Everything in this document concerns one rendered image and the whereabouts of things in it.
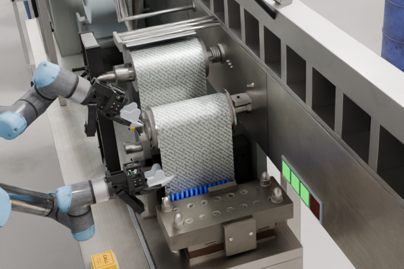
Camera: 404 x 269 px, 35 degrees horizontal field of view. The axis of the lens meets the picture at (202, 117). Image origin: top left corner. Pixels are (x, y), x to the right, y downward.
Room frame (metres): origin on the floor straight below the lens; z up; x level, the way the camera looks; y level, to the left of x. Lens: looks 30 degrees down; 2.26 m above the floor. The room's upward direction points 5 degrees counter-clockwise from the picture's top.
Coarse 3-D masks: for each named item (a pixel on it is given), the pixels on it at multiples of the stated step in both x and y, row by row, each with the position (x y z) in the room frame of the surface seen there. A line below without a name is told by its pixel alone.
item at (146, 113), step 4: (224, 96) 1.79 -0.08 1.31; (228, 100) 1.77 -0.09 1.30; (228, 104) 1.76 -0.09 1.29; (144, 112) 1.77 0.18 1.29; (148, 112) 1.73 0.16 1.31; (232, 112) 1.75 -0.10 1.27; (144, 116) 1.78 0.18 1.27; (148, 116) 1.71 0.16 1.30; (232, 116) 1.74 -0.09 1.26; (148, 120) 1.71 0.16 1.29; (152, 120) 1.70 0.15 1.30; (232, 120) 1.74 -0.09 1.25; (152, 124) 1.69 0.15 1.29; (232, 124) 1.75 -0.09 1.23; (152, 128) 1.68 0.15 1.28; (152, 132) 1.68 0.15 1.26; (152, 136) 1.69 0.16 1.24; (152, 140) 1.70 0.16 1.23; (156, 140) 1.68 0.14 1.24; (152, 144) 1.71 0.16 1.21; (156, 144) 1.68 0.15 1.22
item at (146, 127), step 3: (144, 120) 1.72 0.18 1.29; (147, 120) 1.72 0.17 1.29; (144, 123) 1.73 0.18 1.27; (147, 123) 1.71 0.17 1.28; (144, 126) 1.74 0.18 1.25; (147, 126) 1.70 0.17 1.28; (144, 129) 1.74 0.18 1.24; (147, 129) 1.70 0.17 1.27; (150, 129) 1.70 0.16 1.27; (147, 132) 1.70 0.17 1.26; (150, 132) 1.69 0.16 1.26; (147, 135) 1.71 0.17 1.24; (150, 135) 1.69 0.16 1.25; (147, 138) 1.71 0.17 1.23; (150, 138) 1.69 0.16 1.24
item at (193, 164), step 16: (192, 144) 1.70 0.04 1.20; (208, 144) 1.71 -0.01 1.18; (224, 144) 1.73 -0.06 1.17; (176, 160) 1.68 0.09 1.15; (192, 160) 1.70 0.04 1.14; (208, 160) 1.71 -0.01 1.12; (224, 160) 1.73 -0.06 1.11; (176, 176) 1.68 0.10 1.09; (192, 176) 1.70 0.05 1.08; (208, 176) 1.71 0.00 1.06; (224, 176) 1.73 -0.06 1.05
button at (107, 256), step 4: (104, 252) 1.55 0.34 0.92; (108, 252) 1.54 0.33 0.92; (112, 252) 1.54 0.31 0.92; (92, 256) 1.53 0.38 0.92; (96, 256) 1.53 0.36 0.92; (100, 256) 1.53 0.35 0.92; (104, 256) 1.53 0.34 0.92; (108, 256) 1.53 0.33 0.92; (112, 256) 1.52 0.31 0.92; (92, 260) 1.52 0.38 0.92; (96, 260) 1.51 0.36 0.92; (100, 260) 1.51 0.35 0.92; (104, 260) 1.51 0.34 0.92; (108, 260) 1.51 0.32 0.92; (112, 260) 1.51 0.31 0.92; (92, 264) 1.50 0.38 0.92; (96, 264) 1.49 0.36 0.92; (100, 264) 1.49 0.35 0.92; (104, 264) 1.49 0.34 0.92; (108, 264) 1.49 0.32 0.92; (112, 264) 1.49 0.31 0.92; (116, 264) 1.49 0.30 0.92; (96, 268) 1.48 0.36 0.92; (100, 268) 1.48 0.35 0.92; (104, 268) 1.48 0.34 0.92; (108, 268) 1.48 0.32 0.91; (112, 268) 1.49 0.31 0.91; (116, 268) 1.49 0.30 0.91
